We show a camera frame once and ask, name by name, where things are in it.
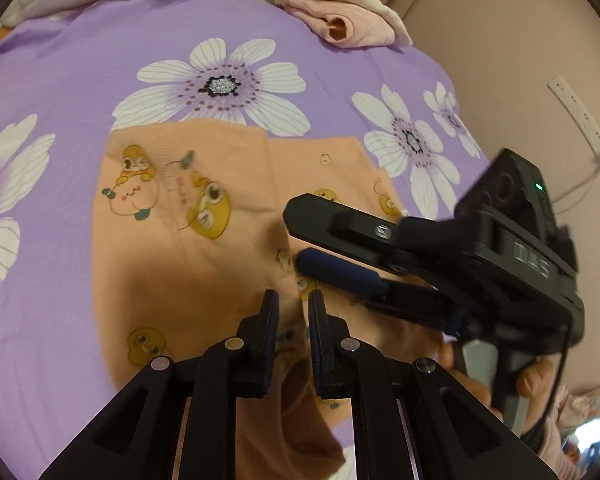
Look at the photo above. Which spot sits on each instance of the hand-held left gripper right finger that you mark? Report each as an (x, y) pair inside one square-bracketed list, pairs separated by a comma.
[(316, 330)]

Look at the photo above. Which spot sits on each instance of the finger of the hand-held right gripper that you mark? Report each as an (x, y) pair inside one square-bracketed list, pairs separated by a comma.
[(330, 222), (330, 270)]

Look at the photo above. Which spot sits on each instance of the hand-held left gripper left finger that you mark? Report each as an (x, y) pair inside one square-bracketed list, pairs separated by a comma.
[(270, 320)]

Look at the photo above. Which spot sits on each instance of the orange cartoon print shirt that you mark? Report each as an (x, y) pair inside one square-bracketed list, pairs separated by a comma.
[(220, 270)]

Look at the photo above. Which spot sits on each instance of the person's right forearm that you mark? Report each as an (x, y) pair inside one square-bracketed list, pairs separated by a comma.
[(575, 410)]

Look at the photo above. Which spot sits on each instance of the pink folded clothes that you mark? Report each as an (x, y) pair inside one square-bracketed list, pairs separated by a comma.
[(365, 25)]

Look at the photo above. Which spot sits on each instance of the person's right hand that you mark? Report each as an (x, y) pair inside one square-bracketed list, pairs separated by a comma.
[(535, 385)]

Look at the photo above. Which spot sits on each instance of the white power strip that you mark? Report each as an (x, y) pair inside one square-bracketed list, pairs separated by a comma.
[(577, 110)]

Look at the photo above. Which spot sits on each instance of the purple floral blanket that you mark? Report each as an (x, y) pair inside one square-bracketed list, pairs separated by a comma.
[(80, 40)]

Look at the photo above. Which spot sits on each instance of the small orange item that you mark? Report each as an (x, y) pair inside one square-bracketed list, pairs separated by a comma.
[(2, 35)]

